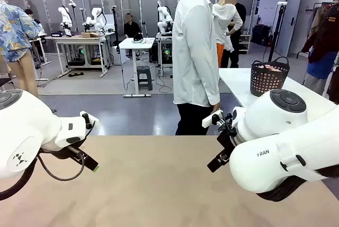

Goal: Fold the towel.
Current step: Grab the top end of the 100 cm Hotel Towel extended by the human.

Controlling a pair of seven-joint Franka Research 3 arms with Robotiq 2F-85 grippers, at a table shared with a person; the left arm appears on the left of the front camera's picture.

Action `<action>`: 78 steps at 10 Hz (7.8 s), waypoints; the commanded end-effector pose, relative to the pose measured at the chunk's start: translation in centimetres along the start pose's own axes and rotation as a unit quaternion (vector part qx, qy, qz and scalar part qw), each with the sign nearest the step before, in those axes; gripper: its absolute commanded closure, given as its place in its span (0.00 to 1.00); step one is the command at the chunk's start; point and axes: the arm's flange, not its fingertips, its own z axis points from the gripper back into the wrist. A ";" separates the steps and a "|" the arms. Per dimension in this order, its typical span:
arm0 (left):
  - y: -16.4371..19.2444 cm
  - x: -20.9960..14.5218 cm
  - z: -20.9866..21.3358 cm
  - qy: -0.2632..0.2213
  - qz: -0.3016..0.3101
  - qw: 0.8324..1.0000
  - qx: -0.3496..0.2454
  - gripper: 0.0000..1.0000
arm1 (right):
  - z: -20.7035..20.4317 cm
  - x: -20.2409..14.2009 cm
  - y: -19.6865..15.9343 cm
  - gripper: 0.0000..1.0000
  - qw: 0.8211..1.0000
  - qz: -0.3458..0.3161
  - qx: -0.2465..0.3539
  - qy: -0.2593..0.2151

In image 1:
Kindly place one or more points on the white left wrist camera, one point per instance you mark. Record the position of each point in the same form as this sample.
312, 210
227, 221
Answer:
96, 121

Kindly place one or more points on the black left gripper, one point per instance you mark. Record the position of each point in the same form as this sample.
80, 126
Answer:
63, 154

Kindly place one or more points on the black stand with white top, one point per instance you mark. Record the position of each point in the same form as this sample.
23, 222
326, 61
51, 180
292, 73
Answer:
72, 4

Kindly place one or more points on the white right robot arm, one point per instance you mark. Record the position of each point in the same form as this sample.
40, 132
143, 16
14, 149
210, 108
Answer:
265, 158

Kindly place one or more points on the white hoodie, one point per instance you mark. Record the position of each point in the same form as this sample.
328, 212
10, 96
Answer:
225, 20

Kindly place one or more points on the seated dark-haired person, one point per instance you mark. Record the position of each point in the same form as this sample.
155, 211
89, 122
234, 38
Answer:
29, 13

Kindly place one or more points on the black bag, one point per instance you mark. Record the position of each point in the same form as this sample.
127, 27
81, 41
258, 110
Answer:
260, 36

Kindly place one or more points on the seated person in black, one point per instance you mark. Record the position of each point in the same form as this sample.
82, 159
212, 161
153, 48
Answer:
132, 29

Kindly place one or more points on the large white table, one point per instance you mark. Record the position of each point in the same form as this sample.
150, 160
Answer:
233, 83

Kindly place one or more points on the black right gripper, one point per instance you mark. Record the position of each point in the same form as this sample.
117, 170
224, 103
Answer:
227, 139

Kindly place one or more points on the flat cardboard box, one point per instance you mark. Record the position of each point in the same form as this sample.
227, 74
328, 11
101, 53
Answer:
90, 34

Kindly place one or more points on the black floor bar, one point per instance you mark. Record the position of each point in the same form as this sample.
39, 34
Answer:
76, 74

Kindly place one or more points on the person in white shirt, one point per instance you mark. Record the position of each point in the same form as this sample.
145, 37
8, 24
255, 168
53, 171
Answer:
190, 52

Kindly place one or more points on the black chair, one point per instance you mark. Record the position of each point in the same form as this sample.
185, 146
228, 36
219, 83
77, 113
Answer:
4, 81

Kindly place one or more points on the black headset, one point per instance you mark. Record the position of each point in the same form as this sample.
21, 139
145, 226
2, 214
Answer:
137, 37

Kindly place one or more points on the dark maroon jacket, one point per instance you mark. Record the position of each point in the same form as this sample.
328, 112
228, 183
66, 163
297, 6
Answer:
328, 38

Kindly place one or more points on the black camera tripod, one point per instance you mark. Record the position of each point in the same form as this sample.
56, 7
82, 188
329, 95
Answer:
114, 25

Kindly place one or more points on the standing person in black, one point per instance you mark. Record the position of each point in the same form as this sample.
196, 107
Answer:
239, 12

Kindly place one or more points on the grey plastic stool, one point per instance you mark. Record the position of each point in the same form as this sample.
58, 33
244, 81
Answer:
144, 77

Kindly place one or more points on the black perforated laundry basket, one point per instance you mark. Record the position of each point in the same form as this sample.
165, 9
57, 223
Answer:
265, 83

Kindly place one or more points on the black labelled box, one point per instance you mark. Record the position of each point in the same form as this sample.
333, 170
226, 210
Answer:
57, 34

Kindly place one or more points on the small white standing desk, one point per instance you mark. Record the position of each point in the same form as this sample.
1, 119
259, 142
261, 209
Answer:
135, 44

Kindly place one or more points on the tan coat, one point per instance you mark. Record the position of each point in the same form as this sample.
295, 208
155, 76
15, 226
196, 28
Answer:
316, 22

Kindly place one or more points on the person's right hand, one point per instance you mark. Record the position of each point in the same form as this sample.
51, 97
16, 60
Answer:
215, 107

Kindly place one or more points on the blue floral shirt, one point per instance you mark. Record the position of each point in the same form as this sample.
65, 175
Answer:
13, 30

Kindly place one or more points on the grey robot workbench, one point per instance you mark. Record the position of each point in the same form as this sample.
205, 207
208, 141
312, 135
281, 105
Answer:
164, 37

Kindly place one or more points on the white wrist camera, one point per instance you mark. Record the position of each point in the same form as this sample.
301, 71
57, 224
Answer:
96, 121
209, 121

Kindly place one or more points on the grey garment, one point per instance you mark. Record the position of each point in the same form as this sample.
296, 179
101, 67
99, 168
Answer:
315, 82

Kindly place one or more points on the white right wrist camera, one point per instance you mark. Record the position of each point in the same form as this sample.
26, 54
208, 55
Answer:
209, 121

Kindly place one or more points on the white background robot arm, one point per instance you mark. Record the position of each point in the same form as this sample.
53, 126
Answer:
96, 17
164, 17
64, 20

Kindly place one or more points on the black control box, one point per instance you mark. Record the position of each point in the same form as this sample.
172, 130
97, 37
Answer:
76, 62
96, 61

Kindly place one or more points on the tall black tripod stand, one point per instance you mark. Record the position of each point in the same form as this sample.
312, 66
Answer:
276, 30

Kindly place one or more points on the black clothes rack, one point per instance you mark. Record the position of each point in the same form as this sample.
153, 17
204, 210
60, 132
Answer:
300, 53

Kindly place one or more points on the blue garment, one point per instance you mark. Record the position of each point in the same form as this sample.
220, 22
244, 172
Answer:
320, 65

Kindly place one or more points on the person's right forearm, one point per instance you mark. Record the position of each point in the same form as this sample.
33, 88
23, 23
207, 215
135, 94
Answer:
206, 81

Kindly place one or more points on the white side desk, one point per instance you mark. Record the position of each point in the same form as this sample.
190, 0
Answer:
39, 40

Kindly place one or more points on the white low shelf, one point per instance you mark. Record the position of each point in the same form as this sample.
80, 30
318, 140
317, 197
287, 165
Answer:
245, 44

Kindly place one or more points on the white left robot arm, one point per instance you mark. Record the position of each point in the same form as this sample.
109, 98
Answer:
26, 131

